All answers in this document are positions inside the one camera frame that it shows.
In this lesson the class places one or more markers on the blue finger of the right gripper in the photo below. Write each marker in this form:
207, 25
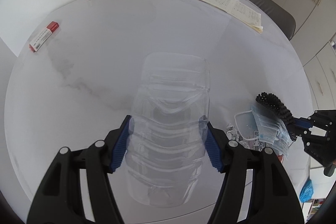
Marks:
300, 124
294, 134

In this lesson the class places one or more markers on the blue plastic bag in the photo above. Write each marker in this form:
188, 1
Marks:
307, 191

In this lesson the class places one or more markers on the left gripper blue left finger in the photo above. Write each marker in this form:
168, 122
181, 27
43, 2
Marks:
119, 148

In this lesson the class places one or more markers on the clear plastic container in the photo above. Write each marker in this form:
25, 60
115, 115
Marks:
168, 129

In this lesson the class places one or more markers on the clear printed plastic wrapper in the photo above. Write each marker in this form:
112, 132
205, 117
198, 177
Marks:
244, 131

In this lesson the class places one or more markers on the dark grey chair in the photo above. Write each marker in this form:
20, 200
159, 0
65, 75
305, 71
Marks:
283, 19

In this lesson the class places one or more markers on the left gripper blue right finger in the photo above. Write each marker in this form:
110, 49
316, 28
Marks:
213, 139

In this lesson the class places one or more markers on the black ridged foam mat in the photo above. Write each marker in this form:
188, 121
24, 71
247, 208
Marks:
275, 105

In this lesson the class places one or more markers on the beige drawer cabinet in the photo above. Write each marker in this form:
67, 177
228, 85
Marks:
320, 71

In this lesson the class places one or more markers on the red white small box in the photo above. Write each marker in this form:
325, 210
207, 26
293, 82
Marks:
42, 36

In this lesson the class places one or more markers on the open paper booklet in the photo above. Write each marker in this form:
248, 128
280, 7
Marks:
239, 11

